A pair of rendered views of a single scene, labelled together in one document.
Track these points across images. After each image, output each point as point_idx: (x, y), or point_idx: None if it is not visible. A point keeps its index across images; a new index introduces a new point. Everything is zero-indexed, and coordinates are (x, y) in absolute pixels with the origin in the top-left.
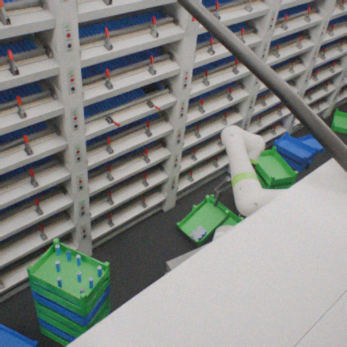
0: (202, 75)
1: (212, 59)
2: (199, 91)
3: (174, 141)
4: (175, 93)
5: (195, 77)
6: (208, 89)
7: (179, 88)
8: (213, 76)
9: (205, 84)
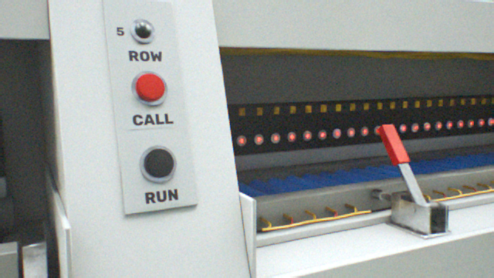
0: (377, 187)
1: (396, 21)
2: (371, 276)
3: None
4: (62, 262)
5: (324, 192)
6: (458, 274)
7: (86, 188)
8: (470, 202)
9: (415, 225)
